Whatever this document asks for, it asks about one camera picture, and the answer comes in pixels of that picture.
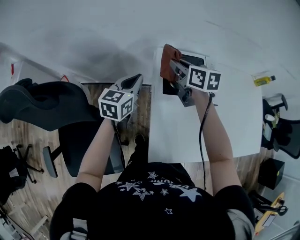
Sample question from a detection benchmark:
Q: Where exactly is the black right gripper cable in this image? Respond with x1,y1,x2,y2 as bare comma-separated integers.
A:
198,92,215,192

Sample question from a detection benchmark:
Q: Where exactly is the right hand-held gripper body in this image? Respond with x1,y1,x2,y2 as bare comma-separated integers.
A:
173,65,221,108

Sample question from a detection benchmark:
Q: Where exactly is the yellow wooden board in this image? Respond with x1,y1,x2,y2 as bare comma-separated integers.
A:
254,192,288,235

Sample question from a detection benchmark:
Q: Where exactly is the black cube box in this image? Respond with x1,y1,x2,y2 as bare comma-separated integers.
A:
257,157,285,190

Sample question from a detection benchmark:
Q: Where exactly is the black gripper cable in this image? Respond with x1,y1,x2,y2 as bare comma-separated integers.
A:
198,92,215,192
112,119,122,146

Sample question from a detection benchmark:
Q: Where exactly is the black mesh office chair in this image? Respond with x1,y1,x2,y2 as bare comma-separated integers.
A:
0,78,125,178

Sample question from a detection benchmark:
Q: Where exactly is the black office chair holding items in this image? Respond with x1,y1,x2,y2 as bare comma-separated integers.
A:
261,93,300,160

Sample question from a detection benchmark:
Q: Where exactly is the clear plastic bag red print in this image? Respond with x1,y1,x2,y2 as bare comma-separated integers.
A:
0,56,24,83

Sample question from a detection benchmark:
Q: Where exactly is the brown cloth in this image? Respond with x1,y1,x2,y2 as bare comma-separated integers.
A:
160,44,182,82

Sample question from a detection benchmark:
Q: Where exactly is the grey flat box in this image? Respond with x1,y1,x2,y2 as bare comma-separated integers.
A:
262,123,272,140

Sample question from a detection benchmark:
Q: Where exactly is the black star chair base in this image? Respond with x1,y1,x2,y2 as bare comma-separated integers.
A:
14,144,45,185

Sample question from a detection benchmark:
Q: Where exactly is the person's right forearm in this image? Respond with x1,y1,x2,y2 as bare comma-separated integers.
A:
191,90,242,196

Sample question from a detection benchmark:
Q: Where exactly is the clear plastic jug red label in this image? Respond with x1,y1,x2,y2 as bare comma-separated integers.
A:
58,73,78,83

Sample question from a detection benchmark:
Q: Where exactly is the light wooden frame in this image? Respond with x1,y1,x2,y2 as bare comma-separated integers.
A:
28,215,49,237

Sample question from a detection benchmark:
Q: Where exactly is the person's body black star shirt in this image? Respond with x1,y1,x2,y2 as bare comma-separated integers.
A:
50,140,256,240

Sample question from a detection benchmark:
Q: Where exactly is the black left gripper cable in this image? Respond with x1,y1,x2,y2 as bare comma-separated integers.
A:
112,119,122,146

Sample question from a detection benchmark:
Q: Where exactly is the white portable gas stove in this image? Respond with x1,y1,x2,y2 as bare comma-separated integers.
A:
153,46,209,97

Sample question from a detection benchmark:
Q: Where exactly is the black backpack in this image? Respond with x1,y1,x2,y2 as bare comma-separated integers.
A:
0,145,26,204

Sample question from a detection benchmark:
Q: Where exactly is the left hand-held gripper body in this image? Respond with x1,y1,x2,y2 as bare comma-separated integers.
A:
97,85,139,122

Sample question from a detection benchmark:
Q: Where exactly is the yellow oil bottle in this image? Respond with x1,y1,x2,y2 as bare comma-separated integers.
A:
253,75,276,87

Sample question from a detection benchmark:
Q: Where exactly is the person's left forearm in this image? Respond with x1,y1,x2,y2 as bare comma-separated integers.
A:
75,118,115,192

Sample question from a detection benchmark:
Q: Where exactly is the white table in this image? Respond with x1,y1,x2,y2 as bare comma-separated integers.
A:
147,46,263,164

